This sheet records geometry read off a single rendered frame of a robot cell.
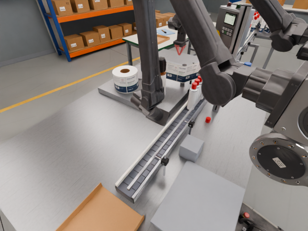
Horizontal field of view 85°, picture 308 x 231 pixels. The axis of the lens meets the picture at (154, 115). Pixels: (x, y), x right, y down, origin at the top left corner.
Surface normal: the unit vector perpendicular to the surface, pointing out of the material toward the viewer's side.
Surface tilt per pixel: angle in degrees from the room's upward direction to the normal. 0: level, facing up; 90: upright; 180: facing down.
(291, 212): 0
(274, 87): 56
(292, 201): 0
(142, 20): 86
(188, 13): 84
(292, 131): 90
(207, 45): 80
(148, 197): 0
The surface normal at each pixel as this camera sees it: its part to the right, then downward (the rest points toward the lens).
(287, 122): -0.71, 0.47
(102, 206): -0.01, -0.75
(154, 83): 0.70, 0.32
